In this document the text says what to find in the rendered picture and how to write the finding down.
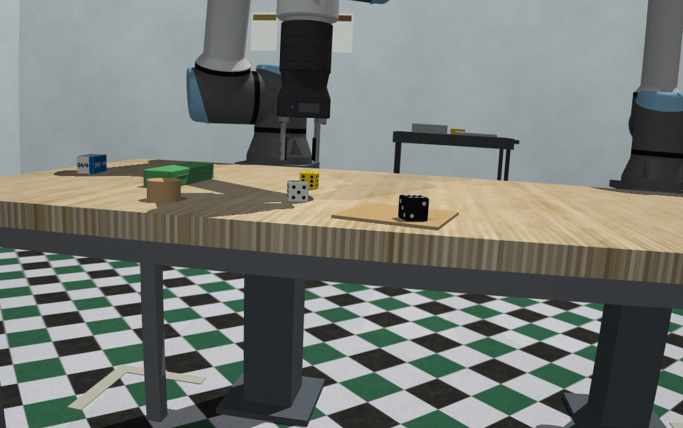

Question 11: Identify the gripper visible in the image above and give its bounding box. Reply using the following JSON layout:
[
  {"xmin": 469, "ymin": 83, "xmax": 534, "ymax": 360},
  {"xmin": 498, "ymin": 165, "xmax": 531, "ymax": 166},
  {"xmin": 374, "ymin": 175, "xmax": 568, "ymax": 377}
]
[{"xmin": 276, "ymin": 21, "xmax": 334, "ymax": 162}]

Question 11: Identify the black die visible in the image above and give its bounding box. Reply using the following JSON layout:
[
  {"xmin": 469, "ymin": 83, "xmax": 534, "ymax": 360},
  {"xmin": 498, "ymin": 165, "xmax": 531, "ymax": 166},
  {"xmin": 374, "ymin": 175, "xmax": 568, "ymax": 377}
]
[{"xmin": 398, "ymin": 194, "xmax": 430, "ymax": 222}]

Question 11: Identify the tan mat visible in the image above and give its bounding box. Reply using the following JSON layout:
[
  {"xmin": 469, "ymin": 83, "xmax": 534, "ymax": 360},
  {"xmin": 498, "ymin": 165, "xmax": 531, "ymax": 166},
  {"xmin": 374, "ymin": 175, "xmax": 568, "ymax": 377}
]
[{"xmin": 331, "ymin": 202, "xmax": 459, "ymax": 231}]

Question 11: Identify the white poster brown stripe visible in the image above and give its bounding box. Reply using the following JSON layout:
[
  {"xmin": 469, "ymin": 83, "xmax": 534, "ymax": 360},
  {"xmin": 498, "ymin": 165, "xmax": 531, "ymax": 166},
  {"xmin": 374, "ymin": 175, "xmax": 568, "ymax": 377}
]
[{"xmin": 250, "ymin": 13, "xmax": 280, "ymax": 53}]

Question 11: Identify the white poster red stripe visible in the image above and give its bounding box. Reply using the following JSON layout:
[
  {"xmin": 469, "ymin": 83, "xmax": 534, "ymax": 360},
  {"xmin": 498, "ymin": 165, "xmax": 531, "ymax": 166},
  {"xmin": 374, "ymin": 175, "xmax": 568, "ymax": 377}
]
[{"xmin": 332, "ymin": 13, "xmax": 354, "ymax": 54}]

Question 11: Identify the green box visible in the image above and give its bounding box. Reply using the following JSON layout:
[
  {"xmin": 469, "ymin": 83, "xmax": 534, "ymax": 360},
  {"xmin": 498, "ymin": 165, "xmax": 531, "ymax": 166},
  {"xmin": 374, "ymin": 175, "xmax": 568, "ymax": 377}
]
[{"xmin": 143, "ymin": 162, "xmax": 215, "ymax": 188}]

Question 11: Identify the brown cylinder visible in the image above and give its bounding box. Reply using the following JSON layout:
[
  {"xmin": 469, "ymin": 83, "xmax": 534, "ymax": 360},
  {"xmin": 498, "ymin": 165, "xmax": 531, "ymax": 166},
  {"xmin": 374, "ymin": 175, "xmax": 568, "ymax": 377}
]
[{"xmin": 146, "ymin": 178, "xmax": 182, "ymax": 203}]

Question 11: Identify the black side table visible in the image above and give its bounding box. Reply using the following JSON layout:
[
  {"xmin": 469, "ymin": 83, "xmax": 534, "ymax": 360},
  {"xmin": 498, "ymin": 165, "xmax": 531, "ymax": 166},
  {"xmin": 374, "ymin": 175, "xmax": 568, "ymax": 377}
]
[{"xmin": 392, "ymin": 131, "xmax": 520, "ymax": 181}]

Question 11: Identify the blue and white box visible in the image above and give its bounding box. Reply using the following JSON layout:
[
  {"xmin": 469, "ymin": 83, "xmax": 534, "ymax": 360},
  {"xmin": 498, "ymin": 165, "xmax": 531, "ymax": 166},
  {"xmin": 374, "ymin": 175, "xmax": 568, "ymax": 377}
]
[{"xmin": 77, "ymin": 154, "xmax": 108, "ymax": 175}]

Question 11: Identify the wooden table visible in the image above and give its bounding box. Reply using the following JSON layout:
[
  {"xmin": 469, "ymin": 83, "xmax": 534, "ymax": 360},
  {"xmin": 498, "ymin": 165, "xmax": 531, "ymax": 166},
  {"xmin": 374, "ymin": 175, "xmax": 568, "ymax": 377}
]
[{"xmin": 0, "ymin": 158, "xmax": 683, "ymax": 428}]

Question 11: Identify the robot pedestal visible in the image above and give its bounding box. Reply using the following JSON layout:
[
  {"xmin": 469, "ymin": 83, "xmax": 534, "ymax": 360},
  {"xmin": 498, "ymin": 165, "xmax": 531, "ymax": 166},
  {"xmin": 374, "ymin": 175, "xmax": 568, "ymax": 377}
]
[
  {"xmin": 562, "ymin": 303, "xmax": 672, "ymax": 428},
  {"xmin": 216, "ymin": 275, "xmax": 325, "ymax": 426}
]

